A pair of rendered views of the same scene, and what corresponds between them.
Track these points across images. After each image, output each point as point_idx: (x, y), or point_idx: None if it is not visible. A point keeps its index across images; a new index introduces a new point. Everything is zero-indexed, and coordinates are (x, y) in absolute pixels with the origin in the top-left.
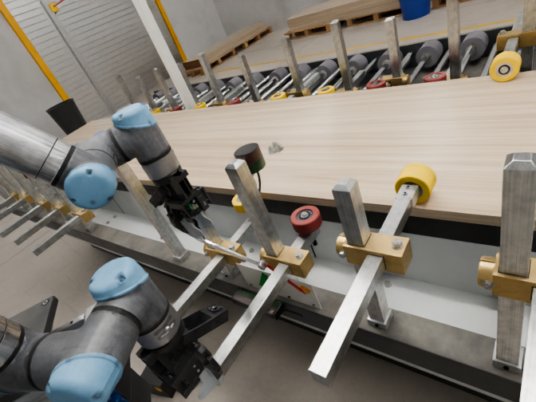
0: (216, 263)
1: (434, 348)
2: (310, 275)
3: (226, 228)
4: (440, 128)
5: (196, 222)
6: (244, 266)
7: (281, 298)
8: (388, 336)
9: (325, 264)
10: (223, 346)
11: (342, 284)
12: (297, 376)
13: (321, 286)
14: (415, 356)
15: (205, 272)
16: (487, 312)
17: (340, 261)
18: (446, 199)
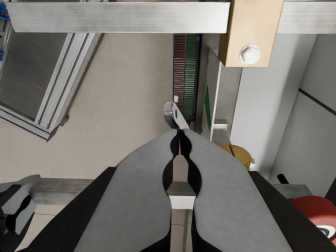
0: (197, 30)
1: (190, 233)
2: (262, 97)
3: None
4: None
5: (197, 191)
6: (216, 84)
7: (199, 117)
8: (189, 213)
9: (283, 108)
10: (55, 195)
11: (251, 138)
12: (197, 1)
13: (245, 117)
14: (186, 213)
15: (163, 17)
16: None
17: (288, 127)
18: None
